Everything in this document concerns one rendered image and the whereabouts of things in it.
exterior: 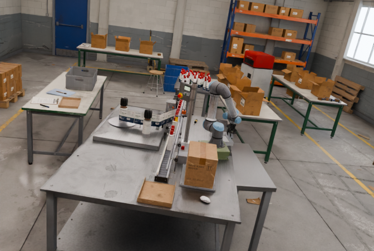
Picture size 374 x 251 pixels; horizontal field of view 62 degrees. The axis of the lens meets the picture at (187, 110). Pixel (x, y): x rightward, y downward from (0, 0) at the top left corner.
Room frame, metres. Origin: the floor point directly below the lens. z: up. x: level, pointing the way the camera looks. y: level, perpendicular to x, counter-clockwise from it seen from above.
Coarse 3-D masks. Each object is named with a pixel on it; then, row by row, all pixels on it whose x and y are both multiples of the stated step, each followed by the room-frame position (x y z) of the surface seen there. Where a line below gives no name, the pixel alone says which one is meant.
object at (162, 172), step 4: (180, 120) 3.63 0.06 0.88; (176, 136) 3.13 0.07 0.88; (168, 152) 2.72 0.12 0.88; (172, 152) 2.74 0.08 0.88; (164, 156) 2.63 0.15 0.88; (168, 156) 2.65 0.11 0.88; (164, 160) 2.56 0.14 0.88; (164, 164) 2.49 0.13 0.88; (160, 168) 2.41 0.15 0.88; (164, 168) 2.42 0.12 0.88; (168, 168) 2.43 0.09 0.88; (160, 172) 2.35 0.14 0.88; (164, 172) 2.36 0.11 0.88; (160, 176) 2.28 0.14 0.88; (164, 176) 2.29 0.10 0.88
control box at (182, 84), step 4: (180, 84) 3.21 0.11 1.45; (184, 84) 3.18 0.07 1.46; (188, 84) 3.16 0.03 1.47; (196, 84) 3.20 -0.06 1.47; (180, 88) 3.21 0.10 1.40; (196, 88) 3.19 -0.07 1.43; (180, 92) 3.20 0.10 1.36; (188, 92) 3.14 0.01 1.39; (196, 92) 3.20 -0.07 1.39; (184, 96) 3.17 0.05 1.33; (188, 96) 3.14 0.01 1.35; (184, 100) 3.17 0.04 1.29; (188, 100) 3.13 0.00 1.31
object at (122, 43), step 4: (120, 36) 8.62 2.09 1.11; (116, 40) 8.27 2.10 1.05; (120, 40) 8.26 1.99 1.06; (124, 40) 8.26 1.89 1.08; (128, 40) 8.59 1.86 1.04; (116, 44) 8.28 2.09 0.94; (120, 44) 8.29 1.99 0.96; (124, 44) 8.30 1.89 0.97; (128, 44) 8.31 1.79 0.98; (116, 48) 8.29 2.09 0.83; (120, 48) 8.29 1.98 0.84; (124, 48) 8.30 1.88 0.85; (128, 48) 8.32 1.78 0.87
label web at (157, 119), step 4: (140, 112) 3.22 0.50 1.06; (168, 112) 3.37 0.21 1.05; (172, 112) 3.44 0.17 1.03; (140, 116) 3.22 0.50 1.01; (152, 116) 3.22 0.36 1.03; (156, 116) 3.23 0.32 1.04; (160, 116) 3.24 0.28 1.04; (164, 116) 3.31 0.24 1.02; (168, 116) 3.38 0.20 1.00; (172, 116) 3.45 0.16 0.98; (140, 120) 3.22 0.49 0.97; (152, 120) 3.22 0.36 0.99; (156, 120) 3.23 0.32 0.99; (160, 120) 3.25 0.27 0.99; (164, 120) 3.32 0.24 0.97; (168, 120) 3.39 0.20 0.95; (140, 124) 3.22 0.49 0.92; (152, 124) 3.22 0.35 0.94; (156, 124) 3.23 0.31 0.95; (160, 124) 3.26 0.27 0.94; (164, 124) 3.33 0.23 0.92
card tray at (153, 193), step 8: (144, 184) 2.20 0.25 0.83; (152, 184) 2.22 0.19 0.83; (160, 184) 2.23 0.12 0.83; (168, 184) 2.25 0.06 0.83; (144, 192) 2.09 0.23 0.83; (152, 192) 2.11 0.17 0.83; (160, 192) 2.13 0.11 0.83; (168, 192) 2.14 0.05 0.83; (144, 200) 1.96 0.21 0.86; (152, 200) 1.96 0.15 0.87; (160, 200) 2.02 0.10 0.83; (168, 200) 2.03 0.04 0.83
